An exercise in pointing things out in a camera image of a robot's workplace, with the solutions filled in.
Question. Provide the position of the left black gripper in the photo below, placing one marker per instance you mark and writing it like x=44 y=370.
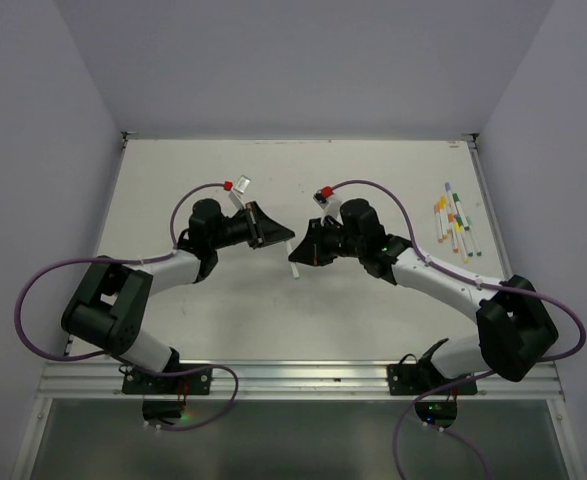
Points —
x=262 y=230

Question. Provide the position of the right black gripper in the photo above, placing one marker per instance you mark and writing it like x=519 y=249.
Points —
x=311 y=247

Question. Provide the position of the yellow cap marker front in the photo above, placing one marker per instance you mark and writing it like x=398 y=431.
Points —
x=444 y=221

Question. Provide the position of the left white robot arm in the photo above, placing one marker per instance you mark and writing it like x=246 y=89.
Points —
x=108 y=307

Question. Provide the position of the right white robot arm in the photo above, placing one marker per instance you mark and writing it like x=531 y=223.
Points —
x=514 y=330

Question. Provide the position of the green cap marker lower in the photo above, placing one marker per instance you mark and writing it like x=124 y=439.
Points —
x=467 y=242

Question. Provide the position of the mint cap marker right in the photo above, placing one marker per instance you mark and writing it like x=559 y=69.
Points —
x=474 y=238

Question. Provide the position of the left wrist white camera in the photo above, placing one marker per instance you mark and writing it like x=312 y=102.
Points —
x=236 y=191

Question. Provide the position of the wrist white camera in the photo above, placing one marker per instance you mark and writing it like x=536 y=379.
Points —
x=236 y=191
x=329 y=202

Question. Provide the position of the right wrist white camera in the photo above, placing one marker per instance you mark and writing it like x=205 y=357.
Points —
x=329 y=202

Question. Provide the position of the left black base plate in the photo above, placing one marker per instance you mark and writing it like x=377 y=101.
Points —
x=198 y=383

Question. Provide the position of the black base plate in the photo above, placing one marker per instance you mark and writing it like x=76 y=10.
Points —
x=198 y=383
x=414 y=379

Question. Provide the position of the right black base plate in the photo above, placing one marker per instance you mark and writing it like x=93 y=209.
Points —
x=414 y=379

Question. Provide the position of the aluminium front rail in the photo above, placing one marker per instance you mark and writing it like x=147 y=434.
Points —
x=292 y=380

